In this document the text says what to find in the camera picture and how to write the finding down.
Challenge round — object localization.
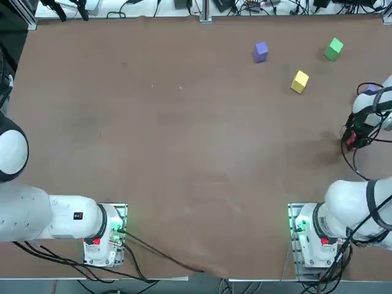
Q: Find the black cable across table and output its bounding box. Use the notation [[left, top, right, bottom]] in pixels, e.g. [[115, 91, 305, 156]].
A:
[[122, 230, 228, 276]]

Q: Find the yellow foam cube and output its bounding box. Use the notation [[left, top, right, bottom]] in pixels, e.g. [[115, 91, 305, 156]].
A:
[[290, 70, 309, 94]]

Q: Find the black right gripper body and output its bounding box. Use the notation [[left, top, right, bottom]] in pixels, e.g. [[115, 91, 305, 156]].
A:
[[343, 110, 374, 151]]

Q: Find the green foam cube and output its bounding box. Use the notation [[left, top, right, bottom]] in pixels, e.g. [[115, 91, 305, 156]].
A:
[[323, 37, 344, 61]]

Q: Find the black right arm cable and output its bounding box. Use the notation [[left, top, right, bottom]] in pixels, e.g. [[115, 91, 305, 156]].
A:
[[340, 81, 392, 181]]

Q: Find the black base cable bundle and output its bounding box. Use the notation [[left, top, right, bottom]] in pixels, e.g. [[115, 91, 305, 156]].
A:
[[12, 240, 148, 282], [317, 228, 355, 294]]

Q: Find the black power adapter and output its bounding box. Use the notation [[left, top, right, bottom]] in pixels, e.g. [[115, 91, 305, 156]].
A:
[[332, 0, 378, 6]]

